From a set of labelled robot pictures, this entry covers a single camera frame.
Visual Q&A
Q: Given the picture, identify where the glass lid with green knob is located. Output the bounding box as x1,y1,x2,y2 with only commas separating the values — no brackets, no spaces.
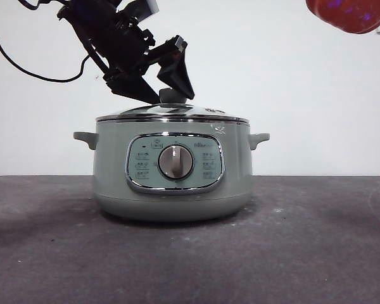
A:
94,88,251,124

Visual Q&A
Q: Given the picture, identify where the red-orange pumpkin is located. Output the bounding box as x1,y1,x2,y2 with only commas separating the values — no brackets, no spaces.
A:
305,0,380,35

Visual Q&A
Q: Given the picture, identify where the pale green electric pot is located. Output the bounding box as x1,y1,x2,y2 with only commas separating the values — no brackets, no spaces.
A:
73,121,270,222

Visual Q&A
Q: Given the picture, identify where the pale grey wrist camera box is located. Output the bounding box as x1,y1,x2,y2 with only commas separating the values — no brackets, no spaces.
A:
131,0,160,22

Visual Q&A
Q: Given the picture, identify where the black cable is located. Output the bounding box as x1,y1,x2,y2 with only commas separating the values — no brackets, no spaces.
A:
0,0,93,84

